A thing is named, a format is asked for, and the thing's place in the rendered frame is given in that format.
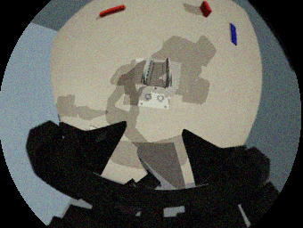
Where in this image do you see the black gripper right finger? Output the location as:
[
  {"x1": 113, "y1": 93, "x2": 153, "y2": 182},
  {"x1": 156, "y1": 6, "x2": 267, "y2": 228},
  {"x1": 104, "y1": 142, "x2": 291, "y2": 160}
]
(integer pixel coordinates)
[{"x1": 181, "y1": 129, "x2": 248, "y2": 186}]

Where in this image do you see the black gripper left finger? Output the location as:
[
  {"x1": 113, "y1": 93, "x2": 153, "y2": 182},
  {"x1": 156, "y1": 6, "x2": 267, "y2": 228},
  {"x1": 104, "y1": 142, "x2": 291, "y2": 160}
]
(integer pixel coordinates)
[{"x1": 58, "y1": 121, "x2": 127, "y2": 175}]

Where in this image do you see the blue flat bar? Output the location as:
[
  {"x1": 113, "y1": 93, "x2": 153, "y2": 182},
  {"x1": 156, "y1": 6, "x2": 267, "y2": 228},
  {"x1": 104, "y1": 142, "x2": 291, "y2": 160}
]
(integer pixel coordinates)
[{"x1": 230, "y1": 24, "x2": 237, "y2": 45}]

